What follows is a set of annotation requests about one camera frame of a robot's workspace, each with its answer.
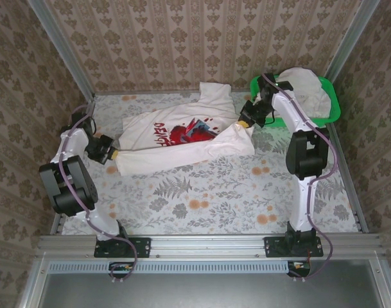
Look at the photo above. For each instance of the white t-shirt with red print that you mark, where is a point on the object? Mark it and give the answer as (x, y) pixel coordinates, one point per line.
(182, 150)

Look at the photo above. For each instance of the grey metal panel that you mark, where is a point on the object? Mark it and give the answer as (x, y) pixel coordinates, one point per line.
(214, 292)

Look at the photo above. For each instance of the white t-shirt pile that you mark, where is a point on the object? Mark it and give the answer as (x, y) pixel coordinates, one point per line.
(307, 96)

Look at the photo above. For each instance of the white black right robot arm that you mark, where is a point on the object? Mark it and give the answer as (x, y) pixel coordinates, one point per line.
(306, 154)

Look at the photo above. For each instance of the aluminium corner frame post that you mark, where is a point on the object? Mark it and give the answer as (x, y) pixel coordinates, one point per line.
(62, 48)
(352, 38)

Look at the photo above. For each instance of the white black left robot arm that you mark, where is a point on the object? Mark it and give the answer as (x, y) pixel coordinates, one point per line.
(70, 192)

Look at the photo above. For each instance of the aluminium crossbeam rail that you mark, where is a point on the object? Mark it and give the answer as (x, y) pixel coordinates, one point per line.
(208, 245)

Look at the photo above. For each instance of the small black controller board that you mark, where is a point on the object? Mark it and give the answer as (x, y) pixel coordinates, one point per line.
(299, 268)
(121, 267)

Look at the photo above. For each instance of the green plastic basket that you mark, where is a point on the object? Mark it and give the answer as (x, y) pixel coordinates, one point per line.
(334, 102)

